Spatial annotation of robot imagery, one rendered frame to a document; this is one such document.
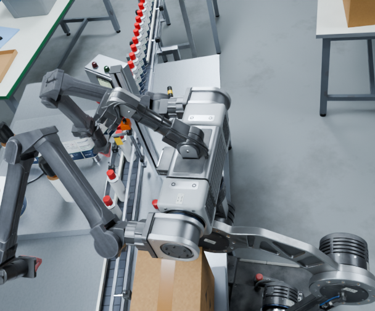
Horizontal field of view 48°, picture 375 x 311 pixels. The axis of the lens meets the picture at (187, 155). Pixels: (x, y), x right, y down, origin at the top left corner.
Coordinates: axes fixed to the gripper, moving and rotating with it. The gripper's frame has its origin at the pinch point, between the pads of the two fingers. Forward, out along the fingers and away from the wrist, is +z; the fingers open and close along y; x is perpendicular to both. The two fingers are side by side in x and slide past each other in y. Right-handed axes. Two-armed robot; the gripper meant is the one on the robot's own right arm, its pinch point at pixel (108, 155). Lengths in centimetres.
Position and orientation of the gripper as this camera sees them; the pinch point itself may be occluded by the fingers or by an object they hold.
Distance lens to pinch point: 204.6
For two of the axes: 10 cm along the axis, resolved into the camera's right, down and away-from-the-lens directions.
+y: -0.4, 7.7, -6.4
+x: 9.8, -1.0, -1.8
